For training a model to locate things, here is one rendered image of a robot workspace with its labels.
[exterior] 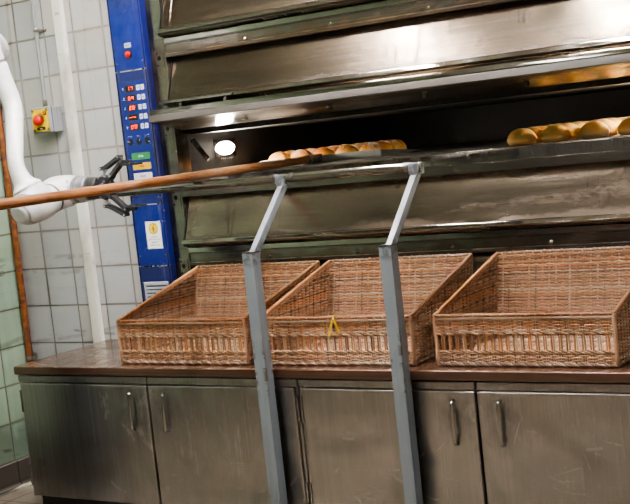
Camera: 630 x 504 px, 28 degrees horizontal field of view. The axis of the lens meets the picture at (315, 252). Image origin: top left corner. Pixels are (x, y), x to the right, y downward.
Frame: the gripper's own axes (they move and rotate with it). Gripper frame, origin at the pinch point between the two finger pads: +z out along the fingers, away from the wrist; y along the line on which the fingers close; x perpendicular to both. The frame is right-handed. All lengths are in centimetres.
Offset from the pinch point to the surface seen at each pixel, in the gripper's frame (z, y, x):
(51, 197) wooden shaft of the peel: 10, 0, 52
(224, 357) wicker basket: 23, 58, -4
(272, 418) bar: 46, 75, 5
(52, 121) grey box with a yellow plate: -81, -26, -51
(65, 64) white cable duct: -74, -47, -55
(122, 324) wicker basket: -19, 47, -6
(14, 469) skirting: -114, 113, -40
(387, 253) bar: 92, 25, 7
